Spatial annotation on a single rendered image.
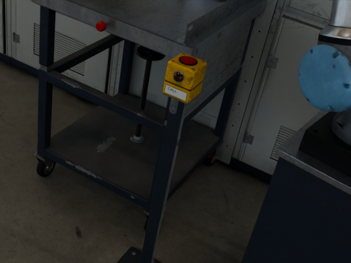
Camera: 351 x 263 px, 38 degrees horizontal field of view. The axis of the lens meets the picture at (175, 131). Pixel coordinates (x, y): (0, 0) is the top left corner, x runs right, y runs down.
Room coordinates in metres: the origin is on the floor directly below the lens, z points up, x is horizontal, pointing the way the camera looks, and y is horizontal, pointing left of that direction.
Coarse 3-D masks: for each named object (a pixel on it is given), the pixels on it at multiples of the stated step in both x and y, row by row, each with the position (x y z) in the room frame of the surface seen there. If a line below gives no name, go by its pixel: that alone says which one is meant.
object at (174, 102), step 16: (176, 112) 1.18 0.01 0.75; (176, 128) 1.17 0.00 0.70; (176, 144) 1.19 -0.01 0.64; (160, 160) 1.18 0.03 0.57; (160, 176) 1.18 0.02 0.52; (160, 192) 1.18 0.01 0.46; (160, 208) 1.17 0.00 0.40; (160, 224) 1.19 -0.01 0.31; (144, 240) 1.19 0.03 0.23; (128, 256) 1.30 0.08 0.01; (144, 256) 1.18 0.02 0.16
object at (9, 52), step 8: (0, 0) 2.54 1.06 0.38; (8, 0) 2.54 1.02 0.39; (0, 8) 2.54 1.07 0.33; (8, 8) 2.54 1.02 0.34; (0, 16) 2.54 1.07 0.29; (8, 16) 2.54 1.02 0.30; (0, 24) 2.54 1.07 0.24; (8, 24) 2.54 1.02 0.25; (0, 32) 2.54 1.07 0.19; (8, 32) 2.54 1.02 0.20; (0, 40) 2.54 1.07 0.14; (8, 40) 2.54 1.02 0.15; (0, 48) 2.54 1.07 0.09; (8, 48) 2.54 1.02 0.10; (0, 56) 2.56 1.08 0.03; (8, 56) 2.54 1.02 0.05
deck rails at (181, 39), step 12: (228, 0) 1.69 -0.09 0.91; (240, 0) 1.81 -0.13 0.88; (252, 0) 1.94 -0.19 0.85; (216, 12) 1.61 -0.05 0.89; (228, 12) 1.72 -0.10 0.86; (192, 24) 1.44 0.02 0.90; (204, 24) 1.53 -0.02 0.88; (216, 24) 1.62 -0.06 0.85; (180, 36) 1.46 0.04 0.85; (192, 36) 1.46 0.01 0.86
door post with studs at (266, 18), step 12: (276, 0) 2.01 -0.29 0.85; (264, 12) 2.03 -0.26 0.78; (264, 24) 2.02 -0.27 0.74; (264, 36) 2.02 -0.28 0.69; (252, 60) 2.02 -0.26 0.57; (252, 72) 2.02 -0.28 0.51; (240, 96) 2.03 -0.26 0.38; (240, 108) 2.02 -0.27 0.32; (240, 120) 2.02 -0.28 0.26; (228, 144) 2.02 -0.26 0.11; (228, 156) 2.02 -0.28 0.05
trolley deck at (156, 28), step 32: (32, 0) 1.63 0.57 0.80; (64, 0) 1.58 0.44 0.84; (96, 0) 1.62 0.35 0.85; (128, 0) 1.68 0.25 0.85; (160, 0) 1.75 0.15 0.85; (192, 0) 1.81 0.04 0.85; (224, 0) 1.89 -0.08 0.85; (256, 0) 1.96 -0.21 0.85; (128, 32) 1.48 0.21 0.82; (160, 32) 1.46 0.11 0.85; (224, 32) 1.62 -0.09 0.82
